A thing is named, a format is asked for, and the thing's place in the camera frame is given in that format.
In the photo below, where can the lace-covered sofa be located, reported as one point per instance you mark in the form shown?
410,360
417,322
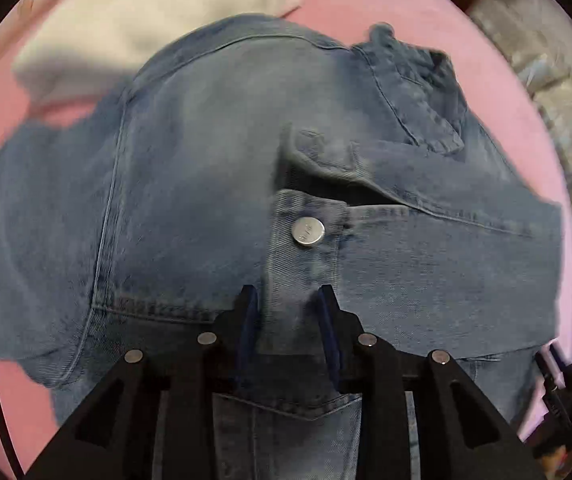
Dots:
551,60

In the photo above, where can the blue denim jacket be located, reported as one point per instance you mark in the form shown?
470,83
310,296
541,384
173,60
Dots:
190,160

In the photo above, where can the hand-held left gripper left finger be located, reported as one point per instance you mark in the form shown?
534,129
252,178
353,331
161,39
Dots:
249,332

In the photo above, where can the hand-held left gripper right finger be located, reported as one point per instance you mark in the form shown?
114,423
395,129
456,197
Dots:
329,332

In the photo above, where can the pink bed blanket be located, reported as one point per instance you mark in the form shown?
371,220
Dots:
496,85

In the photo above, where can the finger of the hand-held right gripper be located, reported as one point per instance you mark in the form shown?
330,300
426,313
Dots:
552,385

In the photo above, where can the cream white sweater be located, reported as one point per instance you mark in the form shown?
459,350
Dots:
115,25

